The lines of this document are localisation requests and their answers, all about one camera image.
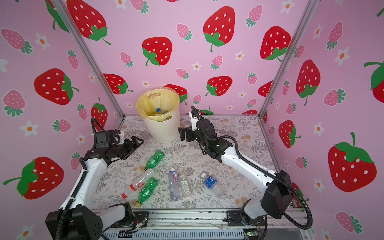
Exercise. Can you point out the white plastic waste bin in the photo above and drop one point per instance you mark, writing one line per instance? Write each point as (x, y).
(167, 131)

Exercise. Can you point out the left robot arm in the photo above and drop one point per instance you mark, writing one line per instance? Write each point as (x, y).
(75, 219)

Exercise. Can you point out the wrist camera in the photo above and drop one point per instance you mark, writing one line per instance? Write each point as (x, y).
(194, 121)
(105, 139)

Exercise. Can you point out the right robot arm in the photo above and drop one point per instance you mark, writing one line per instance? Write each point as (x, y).
(277, 194)

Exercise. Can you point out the green bottle lower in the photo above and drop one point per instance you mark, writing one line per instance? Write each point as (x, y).
(146, 191)

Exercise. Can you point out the clear bottle red label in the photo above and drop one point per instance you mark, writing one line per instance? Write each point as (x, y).
(136, 184)

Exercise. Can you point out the clear bottle pink label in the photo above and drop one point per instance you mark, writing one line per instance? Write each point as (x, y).
(174, 185)

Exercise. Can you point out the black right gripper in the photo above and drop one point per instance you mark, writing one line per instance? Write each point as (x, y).
(183, 132)

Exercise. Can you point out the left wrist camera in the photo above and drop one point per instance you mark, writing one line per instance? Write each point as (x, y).
(105, 139)

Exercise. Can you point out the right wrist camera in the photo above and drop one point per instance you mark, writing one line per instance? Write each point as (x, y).
(194, 121)

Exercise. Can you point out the yellow bin liner bag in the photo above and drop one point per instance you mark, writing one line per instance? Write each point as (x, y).
(164, 98)

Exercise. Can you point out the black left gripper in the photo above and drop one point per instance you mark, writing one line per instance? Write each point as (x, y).
(134, 139)

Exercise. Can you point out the clear bottle green label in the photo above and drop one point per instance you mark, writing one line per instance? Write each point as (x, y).
(185, 183)

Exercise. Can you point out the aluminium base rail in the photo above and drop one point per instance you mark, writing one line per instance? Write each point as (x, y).
(201, 224)

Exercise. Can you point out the green bottle upper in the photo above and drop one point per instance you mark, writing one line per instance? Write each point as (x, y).
(154, 160)

